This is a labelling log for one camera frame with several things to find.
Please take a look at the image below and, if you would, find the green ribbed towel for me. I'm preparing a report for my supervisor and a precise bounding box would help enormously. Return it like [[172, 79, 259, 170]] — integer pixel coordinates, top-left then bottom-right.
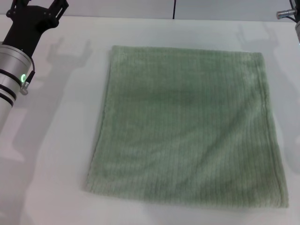
[[82, 45, 290, 209]]

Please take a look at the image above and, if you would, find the left arm cable with plug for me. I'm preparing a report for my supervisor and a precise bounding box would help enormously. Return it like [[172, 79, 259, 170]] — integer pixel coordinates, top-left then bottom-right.
[[19, 59, 36, 96]]

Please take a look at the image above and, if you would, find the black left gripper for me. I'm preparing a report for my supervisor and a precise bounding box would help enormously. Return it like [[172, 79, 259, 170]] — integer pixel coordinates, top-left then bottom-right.
[[1, 0, 69, 60]]

